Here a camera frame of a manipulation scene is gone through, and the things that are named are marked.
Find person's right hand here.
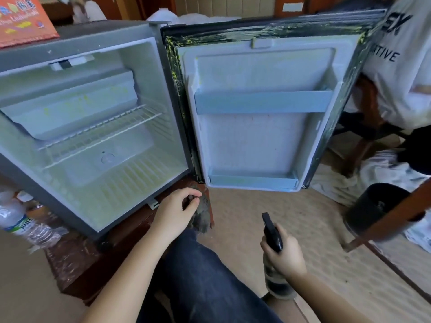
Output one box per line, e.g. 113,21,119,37
260,222,307,280

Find person's left hand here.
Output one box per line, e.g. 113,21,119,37
150,187,203,243

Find dark glass spray bottle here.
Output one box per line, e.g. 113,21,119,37
261,212,296,300

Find dark grey cloth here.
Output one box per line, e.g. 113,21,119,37
189,193,213,233

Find grey mini fridge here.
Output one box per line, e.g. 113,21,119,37
0,20,203,243

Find green cap water bottle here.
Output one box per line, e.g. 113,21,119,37
0,197,63,249

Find person's right forearm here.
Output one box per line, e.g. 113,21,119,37
286,269,371,323

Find person's left forearm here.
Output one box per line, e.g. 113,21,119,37
81,232,176,323

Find person's dark trousers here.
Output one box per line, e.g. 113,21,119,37
138,228,284,323

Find black plastic bucket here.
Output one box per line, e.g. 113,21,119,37
345,183,410,236

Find dark red wooden stand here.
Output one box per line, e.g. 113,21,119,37
44,175,216,303

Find beige padded headboard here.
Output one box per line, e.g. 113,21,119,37
174,0,277,17

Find orange cardboard chalk box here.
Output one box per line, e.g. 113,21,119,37
0,0,60,50

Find white wire shelf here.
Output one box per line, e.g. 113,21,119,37
37,104,164,169

